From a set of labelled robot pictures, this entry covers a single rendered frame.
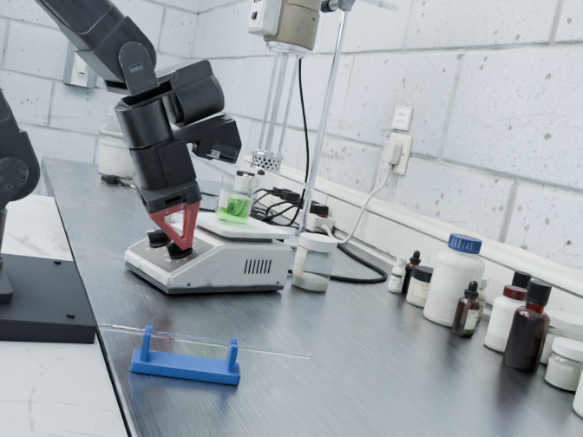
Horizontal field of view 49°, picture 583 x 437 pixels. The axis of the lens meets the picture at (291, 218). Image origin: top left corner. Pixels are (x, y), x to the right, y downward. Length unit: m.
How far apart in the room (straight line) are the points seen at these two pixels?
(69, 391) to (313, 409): 0.21
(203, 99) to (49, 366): 0.37
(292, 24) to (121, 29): 0.58
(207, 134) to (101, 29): 0.17
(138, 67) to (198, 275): 0.28
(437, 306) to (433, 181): 0.42
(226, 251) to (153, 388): 0.32
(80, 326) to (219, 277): 0.27
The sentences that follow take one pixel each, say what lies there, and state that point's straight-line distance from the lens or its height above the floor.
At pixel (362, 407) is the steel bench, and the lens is 0.63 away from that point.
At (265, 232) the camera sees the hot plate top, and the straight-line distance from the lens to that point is 0.91.
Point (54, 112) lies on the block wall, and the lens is 3.26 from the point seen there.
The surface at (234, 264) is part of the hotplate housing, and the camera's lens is 0.88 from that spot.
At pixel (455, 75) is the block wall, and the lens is 1.35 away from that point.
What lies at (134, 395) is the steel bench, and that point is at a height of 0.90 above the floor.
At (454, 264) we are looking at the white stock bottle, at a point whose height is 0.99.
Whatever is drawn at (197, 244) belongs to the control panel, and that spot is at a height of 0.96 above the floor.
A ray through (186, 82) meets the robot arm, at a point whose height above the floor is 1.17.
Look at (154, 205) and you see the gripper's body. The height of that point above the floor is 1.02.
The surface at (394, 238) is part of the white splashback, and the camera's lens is 1.34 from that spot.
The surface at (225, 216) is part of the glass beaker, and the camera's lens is 0.91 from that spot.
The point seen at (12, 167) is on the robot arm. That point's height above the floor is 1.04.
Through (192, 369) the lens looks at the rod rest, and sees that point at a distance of 0.61.
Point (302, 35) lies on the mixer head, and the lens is 1.29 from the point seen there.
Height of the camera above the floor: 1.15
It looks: 8 degrees down
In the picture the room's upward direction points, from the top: 11 degrees clockwise
